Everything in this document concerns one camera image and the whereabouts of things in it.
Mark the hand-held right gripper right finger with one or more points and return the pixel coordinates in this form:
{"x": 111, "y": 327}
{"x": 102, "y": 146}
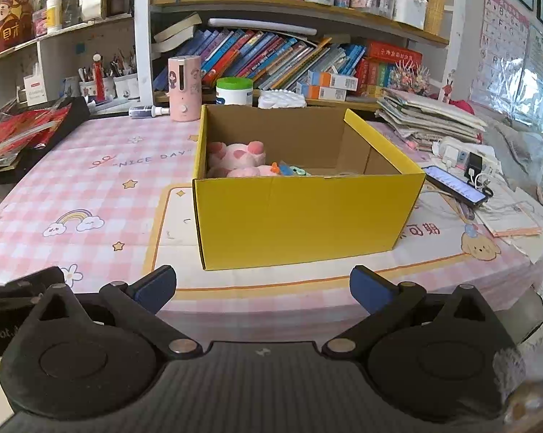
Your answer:
{"x": 370, "y": 289}

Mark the orange white small box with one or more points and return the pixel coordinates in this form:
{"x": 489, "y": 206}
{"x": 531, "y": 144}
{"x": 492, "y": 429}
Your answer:
{"x": 333, "y": 81}
{"x": 321, "y": 92}

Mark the pink alphabet poster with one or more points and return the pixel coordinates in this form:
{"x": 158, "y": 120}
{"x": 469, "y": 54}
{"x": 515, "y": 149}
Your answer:
{"x": 501, "y": 49}

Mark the red boxed book set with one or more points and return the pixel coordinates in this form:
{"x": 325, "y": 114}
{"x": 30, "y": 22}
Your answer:
{"x": 389, "y": 58}

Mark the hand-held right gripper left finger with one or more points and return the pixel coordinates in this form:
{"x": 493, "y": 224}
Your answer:
{"x": 156, "y": 289}

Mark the white shelf unit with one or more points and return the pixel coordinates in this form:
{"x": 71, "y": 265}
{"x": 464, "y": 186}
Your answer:
{"x": 59, "y": 49}

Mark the red packets in plastic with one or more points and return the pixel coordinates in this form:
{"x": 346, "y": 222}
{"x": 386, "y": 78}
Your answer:
{"x": 14, "y": 135}

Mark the white power strip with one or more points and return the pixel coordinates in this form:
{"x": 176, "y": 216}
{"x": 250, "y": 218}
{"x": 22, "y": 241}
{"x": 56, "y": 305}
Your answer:
{"x": 452, "y": 151}

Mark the wooden bookshelf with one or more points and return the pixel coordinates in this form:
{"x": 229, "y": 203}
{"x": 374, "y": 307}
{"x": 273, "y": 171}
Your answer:
{"x": 298, "y": 9}

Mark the red doll figure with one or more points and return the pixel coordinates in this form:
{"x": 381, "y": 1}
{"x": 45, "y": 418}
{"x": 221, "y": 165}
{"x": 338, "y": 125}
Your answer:
{"x": 99, "y": 76}

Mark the grey cloth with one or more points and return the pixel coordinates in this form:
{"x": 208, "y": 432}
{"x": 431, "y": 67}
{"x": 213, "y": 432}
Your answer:
{"x": 524, "y": 158}

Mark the stack of paper workbooks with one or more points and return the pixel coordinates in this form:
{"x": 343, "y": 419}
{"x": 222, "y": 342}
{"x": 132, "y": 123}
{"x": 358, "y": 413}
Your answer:
{"x": 429, "y": 117}

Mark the white tissue box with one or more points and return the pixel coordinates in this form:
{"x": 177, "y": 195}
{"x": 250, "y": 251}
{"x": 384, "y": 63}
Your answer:
{"x": 34, "y": 88}

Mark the white bar lamp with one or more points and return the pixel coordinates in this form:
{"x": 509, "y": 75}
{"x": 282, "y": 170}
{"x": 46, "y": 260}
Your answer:
{"x": 262, "y": 27}

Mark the black electronic keyboard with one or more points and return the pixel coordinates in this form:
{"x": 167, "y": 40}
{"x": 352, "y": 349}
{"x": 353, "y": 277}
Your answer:
{"x": 75, "y": 112}

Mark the loose paper sheets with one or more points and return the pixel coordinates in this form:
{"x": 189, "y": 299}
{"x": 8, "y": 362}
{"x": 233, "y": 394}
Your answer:
{"x": 510, "y": 221}

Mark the small spray bottle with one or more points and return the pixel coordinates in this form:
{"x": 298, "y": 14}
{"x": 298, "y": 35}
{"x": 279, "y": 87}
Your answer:
{"x": 147, "y": 111}

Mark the white jar green lid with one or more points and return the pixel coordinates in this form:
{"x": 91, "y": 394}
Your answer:
{"x": 234, "y": 92}

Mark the dried flower decoration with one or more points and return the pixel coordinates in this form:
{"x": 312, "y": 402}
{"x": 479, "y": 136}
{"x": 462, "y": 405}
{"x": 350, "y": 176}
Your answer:
{"x": 409, "y": 79}

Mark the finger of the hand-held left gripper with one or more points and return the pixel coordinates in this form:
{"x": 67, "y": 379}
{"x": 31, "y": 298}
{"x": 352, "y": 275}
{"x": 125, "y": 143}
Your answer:
{"x": 23, "y": 282}

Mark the white bottle yellow label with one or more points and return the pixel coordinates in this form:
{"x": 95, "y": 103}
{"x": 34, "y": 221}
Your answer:
{"x": 54, "y": 16}

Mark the yellow cardboard box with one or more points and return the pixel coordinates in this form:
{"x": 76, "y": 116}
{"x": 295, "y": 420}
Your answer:
{"x": 298, "y": 221}

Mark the thick open book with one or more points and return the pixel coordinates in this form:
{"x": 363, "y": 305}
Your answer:
{"x": 176, "y": 31}

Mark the red fortune god box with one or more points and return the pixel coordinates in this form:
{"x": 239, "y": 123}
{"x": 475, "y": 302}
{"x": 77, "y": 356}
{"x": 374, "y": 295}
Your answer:
{"x": 9, "y": 22}

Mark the pink plush toy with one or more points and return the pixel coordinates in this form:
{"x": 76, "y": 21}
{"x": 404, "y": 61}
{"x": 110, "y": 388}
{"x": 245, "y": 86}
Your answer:
{"x": 235, "y": 155}

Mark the black charger plug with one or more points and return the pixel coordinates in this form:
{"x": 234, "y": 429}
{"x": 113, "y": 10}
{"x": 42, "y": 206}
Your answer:
{"x": 474, "y": 164}

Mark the row of colourful books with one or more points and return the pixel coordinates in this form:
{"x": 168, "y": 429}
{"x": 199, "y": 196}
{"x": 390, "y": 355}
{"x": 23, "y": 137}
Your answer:
{"x": 262, "y": 58}

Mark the black smartphone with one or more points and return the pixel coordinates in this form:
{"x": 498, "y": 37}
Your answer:
{"x": 454, "y": 187}

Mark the white pen holder cup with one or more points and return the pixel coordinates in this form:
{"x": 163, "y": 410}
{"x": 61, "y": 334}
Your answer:
{"x": 95, "y": 89}
{"x": 127, "y": 86}

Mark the pink humidifier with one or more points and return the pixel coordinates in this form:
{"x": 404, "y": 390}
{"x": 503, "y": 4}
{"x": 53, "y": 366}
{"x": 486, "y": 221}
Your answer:
{"x": 184, "y": 90}

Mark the white pen organizer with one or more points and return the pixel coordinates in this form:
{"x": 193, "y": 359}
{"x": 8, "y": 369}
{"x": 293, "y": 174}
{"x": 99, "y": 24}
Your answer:
{"x": 410, "y": 11}

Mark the white cotton pad pack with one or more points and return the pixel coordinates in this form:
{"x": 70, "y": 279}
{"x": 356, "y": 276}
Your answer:
{"x": 281, "y": 99}

